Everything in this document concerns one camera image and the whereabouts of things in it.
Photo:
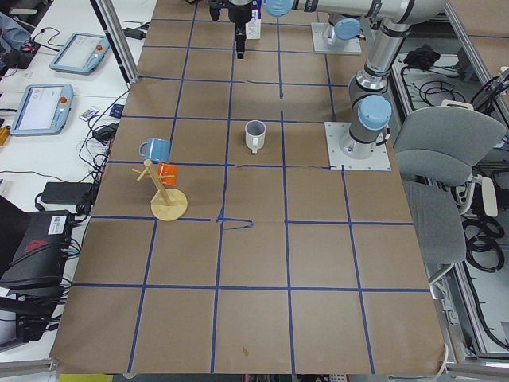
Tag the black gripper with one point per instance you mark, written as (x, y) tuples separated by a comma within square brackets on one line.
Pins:
[(239, 13)]

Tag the white purple milk carton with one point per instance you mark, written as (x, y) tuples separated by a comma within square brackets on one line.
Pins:
[(253, 27)]

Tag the white mug purple rim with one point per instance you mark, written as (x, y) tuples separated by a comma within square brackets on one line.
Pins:
[(255, 133)]

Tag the blue mug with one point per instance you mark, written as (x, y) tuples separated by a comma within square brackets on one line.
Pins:
[(155, 149)]

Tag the orange mug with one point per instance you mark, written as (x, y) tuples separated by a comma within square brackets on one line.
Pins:
[(167, 173)]

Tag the upper teach pendant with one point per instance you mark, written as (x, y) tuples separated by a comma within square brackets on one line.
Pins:
[(81, 54)]

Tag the teach pendant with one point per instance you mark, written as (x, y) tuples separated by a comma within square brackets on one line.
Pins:
[(43, 110), (81, 54)]

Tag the wooden mug tree stand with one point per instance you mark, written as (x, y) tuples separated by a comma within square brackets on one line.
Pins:
[(168, 203)]

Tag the lower teach pendant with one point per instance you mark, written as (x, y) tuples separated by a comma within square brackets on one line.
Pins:
[(43, 110)]

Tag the grey office chair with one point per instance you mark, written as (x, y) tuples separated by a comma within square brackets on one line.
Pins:
[(436, 150)]

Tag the black power adapter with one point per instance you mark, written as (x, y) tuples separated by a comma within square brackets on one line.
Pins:
[(65, 192)]

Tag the black computer box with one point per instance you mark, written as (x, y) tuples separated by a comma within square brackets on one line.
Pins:
[(32, 250)]

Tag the aluminium frame post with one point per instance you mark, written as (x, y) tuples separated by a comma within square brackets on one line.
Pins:
[(110, 24)]

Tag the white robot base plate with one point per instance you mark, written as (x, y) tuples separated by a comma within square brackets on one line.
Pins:
[(345, 153)]

